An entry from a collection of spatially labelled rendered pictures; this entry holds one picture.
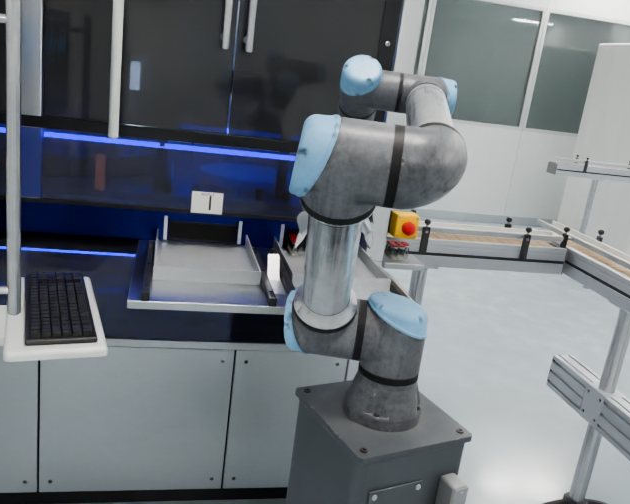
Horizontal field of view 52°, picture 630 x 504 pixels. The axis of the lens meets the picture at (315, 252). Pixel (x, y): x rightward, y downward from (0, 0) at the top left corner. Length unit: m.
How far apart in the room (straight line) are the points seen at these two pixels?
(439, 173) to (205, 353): 1.24
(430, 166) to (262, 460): 1.48
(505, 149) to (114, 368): 5.84
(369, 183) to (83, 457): 1.51
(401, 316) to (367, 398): 0.17
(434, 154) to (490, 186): 6.41
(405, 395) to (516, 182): 6.26
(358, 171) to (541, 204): 6.81
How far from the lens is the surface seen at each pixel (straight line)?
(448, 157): 0.90
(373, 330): 1.19
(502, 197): 7.39
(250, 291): 1.58
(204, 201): 1.82
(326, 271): 1.04
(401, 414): 1.26
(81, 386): 2.04
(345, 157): 0.86
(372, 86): 1.25
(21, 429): 2.13
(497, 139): 7.23
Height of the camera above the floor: 1.42
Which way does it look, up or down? 16 degrees down
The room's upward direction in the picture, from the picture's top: 8 degrees clockwise
